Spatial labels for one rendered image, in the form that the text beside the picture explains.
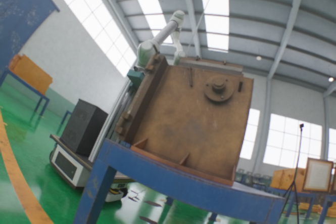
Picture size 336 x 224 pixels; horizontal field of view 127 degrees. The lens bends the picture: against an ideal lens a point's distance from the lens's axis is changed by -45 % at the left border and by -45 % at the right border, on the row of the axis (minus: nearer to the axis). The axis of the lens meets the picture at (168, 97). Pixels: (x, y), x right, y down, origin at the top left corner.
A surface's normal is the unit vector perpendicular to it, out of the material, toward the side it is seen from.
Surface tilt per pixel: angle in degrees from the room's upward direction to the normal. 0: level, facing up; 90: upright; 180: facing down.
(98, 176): 90
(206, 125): 90
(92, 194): 90
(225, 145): 90
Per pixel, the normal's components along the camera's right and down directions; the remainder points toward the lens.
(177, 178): -0.28, -0.47
